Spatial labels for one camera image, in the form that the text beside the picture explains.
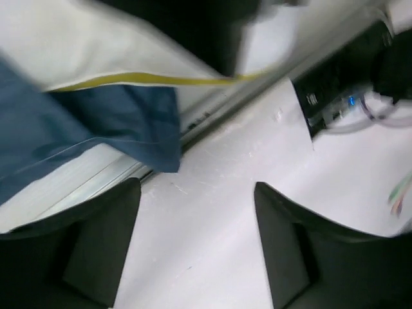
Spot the white cover plate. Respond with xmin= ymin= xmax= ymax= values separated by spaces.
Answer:
xmin=115 ymin=79 xmax=411 ymax=308

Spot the white pillow yellow edge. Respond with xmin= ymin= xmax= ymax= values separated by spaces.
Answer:
xmin=1 ymin=1 xmax=290 ymax=91

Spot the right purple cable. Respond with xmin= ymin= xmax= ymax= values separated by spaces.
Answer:
xmin=328 ymin=89 xmax=412 ymax=133

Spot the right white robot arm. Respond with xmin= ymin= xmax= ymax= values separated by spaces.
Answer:
xmin=104 ymin=1 xmax=309 ymax=78

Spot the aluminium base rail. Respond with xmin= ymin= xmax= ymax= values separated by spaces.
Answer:
xmin=1 ymin=12 xmax=393 ymax=233

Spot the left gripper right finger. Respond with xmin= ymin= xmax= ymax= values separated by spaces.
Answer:
xmin=254 ymin=182 xmax=411 ymax=308

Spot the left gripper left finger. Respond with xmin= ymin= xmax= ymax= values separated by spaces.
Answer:
xmin=1 ymin=178 xmax=141 ymax=308

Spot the blue letter print pillowcase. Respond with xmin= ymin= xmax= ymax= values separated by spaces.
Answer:
xmin=1 ymin=61 xmax=181 ymax=202

